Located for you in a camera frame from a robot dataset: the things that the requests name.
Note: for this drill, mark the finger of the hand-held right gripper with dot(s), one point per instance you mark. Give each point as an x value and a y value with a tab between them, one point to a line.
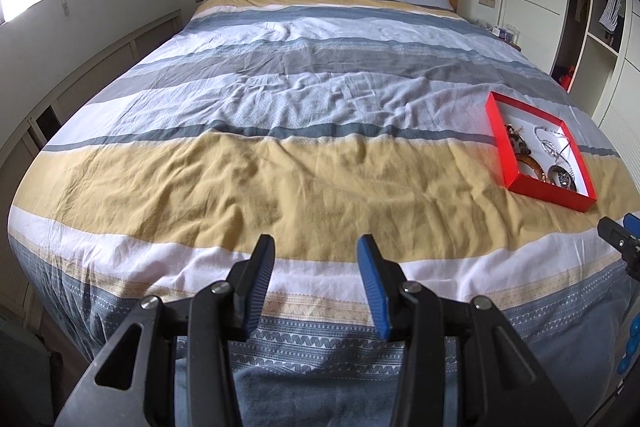
632	226
615	232

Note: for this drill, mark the wooden nightstand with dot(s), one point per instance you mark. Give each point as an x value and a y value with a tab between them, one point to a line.
517	45

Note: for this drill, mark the red jewelry box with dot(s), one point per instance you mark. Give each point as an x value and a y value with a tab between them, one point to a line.
505	142

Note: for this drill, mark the red canister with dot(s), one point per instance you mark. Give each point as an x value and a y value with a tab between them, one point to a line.
566	79

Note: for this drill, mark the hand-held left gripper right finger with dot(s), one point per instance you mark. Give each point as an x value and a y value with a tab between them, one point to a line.
372	287

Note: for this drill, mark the low white wall cabinet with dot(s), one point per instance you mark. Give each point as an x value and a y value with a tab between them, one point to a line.
75	92

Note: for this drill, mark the hanging striped shirt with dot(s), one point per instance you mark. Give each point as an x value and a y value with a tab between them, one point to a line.
611	2

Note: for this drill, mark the amber bangle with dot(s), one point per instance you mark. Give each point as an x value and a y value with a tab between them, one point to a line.
532	165

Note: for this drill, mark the striped duvet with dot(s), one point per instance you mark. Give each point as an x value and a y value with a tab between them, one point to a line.
300	107

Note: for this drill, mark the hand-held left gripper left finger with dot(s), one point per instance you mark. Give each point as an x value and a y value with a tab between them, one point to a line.
260	287

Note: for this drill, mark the dark brown bangle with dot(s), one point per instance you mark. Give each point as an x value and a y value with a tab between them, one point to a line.
552	172

